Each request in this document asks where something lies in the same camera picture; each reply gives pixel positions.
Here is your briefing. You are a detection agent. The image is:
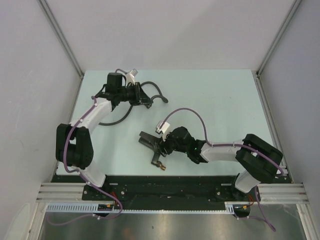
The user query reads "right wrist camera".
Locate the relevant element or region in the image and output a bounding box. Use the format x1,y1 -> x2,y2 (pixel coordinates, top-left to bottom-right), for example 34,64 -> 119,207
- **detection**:
155,120 -> 171,142

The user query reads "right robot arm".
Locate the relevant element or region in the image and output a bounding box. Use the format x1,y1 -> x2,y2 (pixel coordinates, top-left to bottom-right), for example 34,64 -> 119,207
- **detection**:
138,126 -> 284,201

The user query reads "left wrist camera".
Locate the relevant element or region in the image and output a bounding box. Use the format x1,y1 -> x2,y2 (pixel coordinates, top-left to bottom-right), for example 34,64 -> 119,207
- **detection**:
125,68 -> 138,85

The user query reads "aluminium frame rail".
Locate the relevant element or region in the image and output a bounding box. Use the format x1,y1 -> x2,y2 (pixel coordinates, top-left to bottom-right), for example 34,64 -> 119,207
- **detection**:
36,182 -> 85,203

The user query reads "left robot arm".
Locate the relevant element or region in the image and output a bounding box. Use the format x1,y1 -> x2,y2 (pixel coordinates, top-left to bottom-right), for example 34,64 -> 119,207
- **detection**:
55,69 -> 153,200

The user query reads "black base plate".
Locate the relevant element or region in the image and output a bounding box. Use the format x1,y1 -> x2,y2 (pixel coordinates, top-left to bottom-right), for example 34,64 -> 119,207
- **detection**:
51,174 -> 292,211

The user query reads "left aluminium corner post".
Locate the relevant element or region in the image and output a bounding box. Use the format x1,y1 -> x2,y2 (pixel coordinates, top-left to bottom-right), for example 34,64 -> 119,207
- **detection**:
37,0 -> 84,80

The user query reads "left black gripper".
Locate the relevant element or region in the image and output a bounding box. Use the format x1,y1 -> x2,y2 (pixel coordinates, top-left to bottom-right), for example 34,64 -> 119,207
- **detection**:
117,82 -> 153,106

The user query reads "aluminium corner post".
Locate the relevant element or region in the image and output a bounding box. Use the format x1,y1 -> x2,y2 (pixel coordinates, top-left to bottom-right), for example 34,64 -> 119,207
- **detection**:
37,0 -> 84,80
255,0 -> 305,78

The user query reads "right aluminium corner post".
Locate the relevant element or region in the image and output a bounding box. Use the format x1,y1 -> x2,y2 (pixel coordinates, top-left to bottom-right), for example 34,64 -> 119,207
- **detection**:
255,0 -> 305,78

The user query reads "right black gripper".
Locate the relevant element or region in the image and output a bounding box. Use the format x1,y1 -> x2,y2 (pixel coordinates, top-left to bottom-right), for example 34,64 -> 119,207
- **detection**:
155,129 -> 189,156

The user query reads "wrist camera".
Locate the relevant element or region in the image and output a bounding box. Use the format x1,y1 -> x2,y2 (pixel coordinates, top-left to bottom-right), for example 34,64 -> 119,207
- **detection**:
155,120 -> 171,142
125,68 -> 138,85

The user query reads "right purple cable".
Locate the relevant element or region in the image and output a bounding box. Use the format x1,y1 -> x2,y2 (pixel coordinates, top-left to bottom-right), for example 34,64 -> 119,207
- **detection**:
162,107 -> 285,232

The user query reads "slotted cable duct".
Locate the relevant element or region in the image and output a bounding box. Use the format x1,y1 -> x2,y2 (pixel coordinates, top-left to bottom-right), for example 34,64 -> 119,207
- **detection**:
46,202 -> 251,215

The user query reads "dark grey flexible hose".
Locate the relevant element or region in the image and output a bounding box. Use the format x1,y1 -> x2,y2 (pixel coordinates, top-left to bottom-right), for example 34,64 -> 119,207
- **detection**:
98,81 -> 169,126

